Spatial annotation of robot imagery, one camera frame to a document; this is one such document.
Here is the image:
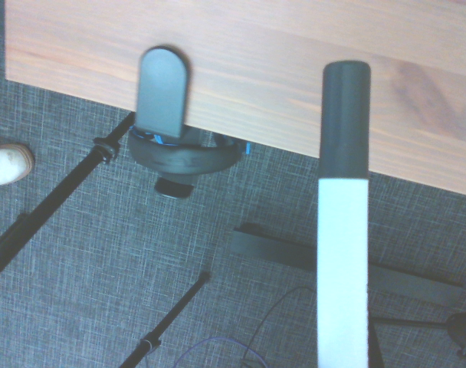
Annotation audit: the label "black tripod leg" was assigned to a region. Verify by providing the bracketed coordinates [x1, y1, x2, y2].
[0, 112, 136, 288]
[119, 271, 212, 368]

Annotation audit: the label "white marker with black cap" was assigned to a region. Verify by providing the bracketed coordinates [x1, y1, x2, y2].
[316, 60, 372, 368]

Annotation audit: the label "thin dark floor cable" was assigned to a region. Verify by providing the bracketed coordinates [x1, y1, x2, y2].
[172, 285, 319, 368]

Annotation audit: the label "black flat stand base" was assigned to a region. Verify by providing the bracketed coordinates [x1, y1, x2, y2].
[230, 222, 466, 307]

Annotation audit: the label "black and blue headphones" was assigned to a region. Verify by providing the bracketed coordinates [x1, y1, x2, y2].
[126, 123, 252, 199]

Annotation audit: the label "white shoe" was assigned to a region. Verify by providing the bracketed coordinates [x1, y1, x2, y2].
[0, 143, 36, 189]

